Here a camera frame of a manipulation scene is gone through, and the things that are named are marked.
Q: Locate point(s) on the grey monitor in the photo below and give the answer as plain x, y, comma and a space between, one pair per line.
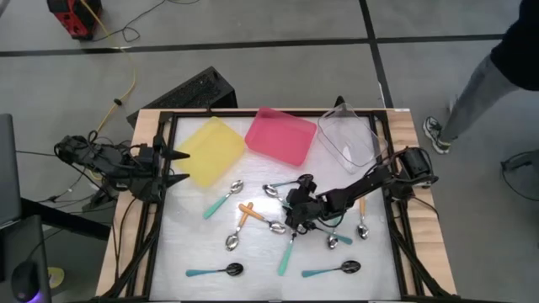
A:
8, 168

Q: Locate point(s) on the black pointed bracket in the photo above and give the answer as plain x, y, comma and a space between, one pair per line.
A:
339, 102

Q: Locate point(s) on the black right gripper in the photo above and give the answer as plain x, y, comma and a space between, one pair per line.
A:
309, 208

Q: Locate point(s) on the yellow plastic bin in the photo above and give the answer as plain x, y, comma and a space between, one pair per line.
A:
210, 151

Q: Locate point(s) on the red and black box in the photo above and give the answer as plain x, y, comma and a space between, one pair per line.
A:
71, 19

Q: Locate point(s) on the round yellow floor sticker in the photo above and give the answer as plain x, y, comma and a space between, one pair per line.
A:
57, 278

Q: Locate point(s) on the pink plastic bin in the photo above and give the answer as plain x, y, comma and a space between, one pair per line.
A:
280, 134

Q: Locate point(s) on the black side desk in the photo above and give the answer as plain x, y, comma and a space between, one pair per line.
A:
25, 240

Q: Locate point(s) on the grey metal clamp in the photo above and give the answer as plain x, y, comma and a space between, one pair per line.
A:
426, 181

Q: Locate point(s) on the person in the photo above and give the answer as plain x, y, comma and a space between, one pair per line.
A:
476, 97

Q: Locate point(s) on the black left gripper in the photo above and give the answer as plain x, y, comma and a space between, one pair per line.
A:
151, 177

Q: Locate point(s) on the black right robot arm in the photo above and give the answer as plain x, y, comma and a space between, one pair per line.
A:
362, 185

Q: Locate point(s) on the black computer mouse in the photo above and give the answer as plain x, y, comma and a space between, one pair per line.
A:
24, 280

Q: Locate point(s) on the black desk beam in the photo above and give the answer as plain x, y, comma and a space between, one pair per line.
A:
63, 219

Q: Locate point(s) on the black metal table frame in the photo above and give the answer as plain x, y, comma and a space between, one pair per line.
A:
198, 113

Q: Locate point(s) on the white glossy work sheet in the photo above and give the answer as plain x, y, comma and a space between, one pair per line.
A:
198, 248

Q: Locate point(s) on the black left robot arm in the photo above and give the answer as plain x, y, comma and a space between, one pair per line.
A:
97, 157

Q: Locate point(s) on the clear plastic bin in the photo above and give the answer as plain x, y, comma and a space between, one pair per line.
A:
345, 134

